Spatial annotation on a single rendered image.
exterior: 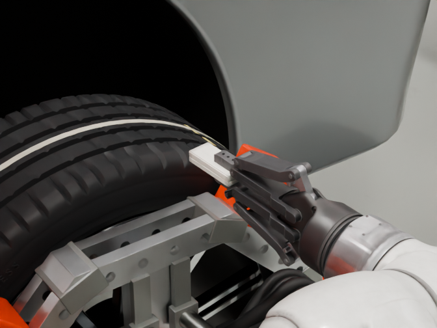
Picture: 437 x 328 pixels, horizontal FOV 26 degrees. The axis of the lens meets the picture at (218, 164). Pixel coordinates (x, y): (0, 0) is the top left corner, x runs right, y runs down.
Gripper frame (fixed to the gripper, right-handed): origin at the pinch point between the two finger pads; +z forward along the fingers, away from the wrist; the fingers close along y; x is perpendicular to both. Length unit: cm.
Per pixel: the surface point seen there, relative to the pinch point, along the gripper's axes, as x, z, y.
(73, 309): 18.8, 3.4, -13.6
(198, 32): -35, 45, -12
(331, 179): -151, 111, -132
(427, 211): -161, 77, -130
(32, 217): 17.5, 13.0, -6.6
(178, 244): 4.1, 2.4, -11.1
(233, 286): -12.4, 10.3, -32.7
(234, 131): -42, 43, -34
